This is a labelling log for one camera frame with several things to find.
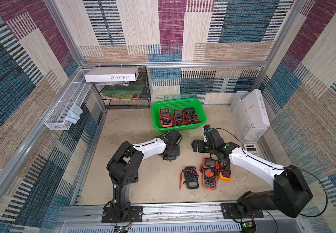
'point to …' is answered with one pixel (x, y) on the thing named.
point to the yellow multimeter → (225, 172)
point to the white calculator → (252, 148)
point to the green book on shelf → (122, 90)
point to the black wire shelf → (142, 101)
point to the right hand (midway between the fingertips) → (198, 142)
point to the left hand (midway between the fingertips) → (172, 150)
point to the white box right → (255, 107)
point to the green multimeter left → (170, 157)
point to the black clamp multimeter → (192, 177)
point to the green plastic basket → (178, 104)
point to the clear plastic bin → (247, 133)
